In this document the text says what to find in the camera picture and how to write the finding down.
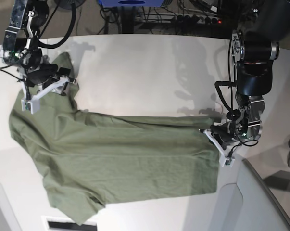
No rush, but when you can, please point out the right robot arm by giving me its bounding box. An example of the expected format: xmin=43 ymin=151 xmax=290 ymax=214
xmin=0 ymin=0 xmax=76 ymax=99

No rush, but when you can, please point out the blue plastic bin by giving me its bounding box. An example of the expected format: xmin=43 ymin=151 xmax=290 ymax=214
xmin=98 ymin=0 xmax=164 ymax=7

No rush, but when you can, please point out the grey metal stand right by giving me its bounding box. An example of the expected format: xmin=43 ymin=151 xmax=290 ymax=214
xmin=241 ymin=134 xmax=290 ymax=231

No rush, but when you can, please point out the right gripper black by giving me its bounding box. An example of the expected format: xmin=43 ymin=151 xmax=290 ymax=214
xmin=25 ymin=64 xmax=71 ymax=95

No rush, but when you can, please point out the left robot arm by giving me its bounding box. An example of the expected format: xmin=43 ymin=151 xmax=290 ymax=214
xmin=209 ymin=0 xmax=290 ymax=150

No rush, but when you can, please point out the power strip with red light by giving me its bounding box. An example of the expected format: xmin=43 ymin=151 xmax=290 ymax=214
xmin=177 ymin=15 xmax=222 ymax=26

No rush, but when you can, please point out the black table leg post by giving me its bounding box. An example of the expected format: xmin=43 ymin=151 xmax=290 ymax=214
xmin=120 ymin=6 xmax=136 ymax=34

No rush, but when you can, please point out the black round fan base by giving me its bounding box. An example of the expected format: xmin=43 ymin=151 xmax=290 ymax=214
xmin=54 ymin=0 xmax=86 ymax=10

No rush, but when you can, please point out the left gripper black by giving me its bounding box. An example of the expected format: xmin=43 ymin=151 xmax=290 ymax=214
xmin=211 ymin=120 xmax=243 ymax=151

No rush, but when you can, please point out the green t-shirt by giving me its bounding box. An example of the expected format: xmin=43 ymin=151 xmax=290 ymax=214
xmin=9 ymin=85 xmax=219 ymax=225

